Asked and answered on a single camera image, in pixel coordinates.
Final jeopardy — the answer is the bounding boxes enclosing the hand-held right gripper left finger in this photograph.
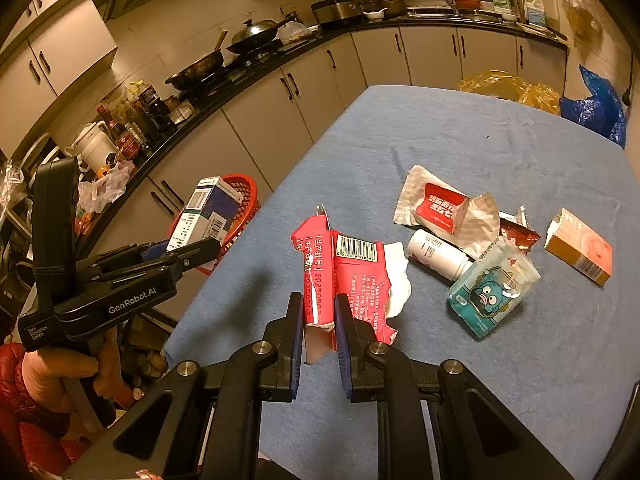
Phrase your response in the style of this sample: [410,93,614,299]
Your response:
[62,294,307,480]

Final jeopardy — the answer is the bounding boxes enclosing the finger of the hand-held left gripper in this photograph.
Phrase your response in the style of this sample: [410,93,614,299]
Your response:
[75,241,171,273]
[92,237,222,288]

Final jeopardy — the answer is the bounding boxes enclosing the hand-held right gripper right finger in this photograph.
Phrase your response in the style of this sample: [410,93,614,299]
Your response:
[334,292,576,480]

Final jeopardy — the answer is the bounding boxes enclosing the large white blue medicine box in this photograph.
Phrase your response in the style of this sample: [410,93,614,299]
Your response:
[166,176,246,252]

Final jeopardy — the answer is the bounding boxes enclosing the red torn carton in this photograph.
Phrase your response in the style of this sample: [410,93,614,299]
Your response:
[291,204,401,366]

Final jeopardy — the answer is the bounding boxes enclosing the red plastic basket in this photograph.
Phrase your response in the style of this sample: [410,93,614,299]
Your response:
[167,174,261,277]

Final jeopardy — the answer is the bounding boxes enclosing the white foil pouch red label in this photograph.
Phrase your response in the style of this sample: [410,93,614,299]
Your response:
[392,165,502,261]

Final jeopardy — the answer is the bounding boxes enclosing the person's left forearm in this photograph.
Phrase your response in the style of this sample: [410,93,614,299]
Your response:
[0,342,86,476]

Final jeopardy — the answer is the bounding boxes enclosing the person's left hand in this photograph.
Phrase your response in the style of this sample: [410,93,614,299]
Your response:
[21,325,136,431]

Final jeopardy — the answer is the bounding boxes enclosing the plastic bag with oranges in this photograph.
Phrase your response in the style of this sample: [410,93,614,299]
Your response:
[77,160,136,213]

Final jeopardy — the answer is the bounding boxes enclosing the white electric kettle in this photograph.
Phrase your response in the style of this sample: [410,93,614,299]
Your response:
[65,121,121,173]

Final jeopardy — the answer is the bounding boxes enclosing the row of condiment bottles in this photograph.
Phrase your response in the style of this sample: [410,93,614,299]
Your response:
[95,80,196,161]

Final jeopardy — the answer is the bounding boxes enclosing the white pill bottle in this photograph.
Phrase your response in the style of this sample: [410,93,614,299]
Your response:
[406,229,475,281]

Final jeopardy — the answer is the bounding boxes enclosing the teal cartoon wet wipes packet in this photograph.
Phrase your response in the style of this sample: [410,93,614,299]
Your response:
[447,237,542,342]

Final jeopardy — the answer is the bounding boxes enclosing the white kitchen base cabinets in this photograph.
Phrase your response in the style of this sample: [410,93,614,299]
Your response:
[75,25,568,286]

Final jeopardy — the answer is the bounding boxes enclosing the dark frying pan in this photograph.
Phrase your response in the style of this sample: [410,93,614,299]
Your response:
[165,30,230,93]

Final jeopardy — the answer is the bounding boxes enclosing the red brown sachet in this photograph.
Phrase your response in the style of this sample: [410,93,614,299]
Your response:
[499,206,542,251]

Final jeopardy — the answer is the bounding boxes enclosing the blue tablecloth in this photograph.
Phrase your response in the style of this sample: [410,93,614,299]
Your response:
[162,85,640,480]

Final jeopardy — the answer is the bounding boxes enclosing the wok with metal lid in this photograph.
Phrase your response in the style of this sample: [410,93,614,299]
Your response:
[226,11,301,56]

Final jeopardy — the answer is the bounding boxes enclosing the clear plastic bag on counter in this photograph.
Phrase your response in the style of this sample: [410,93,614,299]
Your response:
[276,20,313,45]

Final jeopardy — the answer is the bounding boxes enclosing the small orange pink box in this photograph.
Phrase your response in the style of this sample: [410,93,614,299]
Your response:
[544,207,614,287]

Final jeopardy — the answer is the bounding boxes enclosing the black steel kitchen appliance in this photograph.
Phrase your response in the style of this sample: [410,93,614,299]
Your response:
[311,0,365,30]

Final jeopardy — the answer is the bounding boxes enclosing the yellow plastic bag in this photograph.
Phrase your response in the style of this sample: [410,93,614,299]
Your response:
[459,71,563,116]

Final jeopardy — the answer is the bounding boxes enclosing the stacked metal pots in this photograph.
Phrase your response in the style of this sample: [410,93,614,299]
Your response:
[359,0,408,20]

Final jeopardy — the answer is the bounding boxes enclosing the blue plastic bag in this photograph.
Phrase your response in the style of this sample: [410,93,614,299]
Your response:
[559,64,628,150]

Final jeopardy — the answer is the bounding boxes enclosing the clear jug blue label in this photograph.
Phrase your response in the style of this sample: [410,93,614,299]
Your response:
[525,0,547,28]

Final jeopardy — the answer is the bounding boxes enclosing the hanging plastic bags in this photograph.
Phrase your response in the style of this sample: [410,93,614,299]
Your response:
[550,0,616,56]

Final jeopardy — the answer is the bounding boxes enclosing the white wall cabinets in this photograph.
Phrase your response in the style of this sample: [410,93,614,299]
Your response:
[0,0,118,161]

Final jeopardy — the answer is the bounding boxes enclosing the black power cord with plug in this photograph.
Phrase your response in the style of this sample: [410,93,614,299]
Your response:
[622,55,636,107]

